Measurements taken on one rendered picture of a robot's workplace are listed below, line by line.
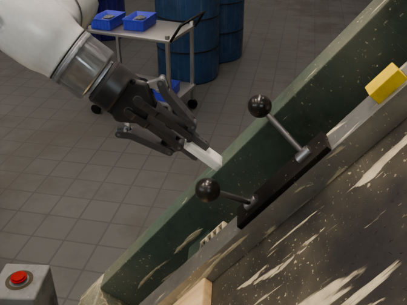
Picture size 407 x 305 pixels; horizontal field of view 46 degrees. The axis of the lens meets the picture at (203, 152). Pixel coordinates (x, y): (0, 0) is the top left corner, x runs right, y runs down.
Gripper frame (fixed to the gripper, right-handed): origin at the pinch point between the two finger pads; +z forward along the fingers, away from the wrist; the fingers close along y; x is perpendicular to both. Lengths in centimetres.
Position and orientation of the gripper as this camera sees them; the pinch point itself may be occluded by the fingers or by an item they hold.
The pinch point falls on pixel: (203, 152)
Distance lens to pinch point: 79.4
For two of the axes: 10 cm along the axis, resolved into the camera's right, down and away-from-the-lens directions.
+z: 7.8, 5.6, 2.8
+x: -0.6, 5.1, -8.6
